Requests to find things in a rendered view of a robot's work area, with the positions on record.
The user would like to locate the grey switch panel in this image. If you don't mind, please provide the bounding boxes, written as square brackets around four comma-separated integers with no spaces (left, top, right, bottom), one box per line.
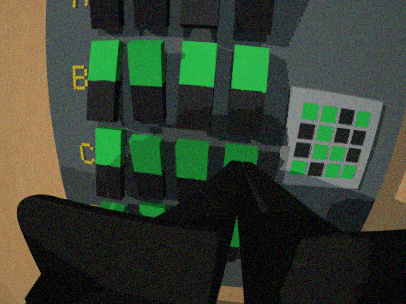
[45,0,406,232]

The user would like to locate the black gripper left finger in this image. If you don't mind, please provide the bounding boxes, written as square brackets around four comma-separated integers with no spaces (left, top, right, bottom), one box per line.
[16,161,244,304]

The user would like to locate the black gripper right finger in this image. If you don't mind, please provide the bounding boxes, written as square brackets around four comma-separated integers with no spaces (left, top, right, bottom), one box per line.
[237,162,406,304]

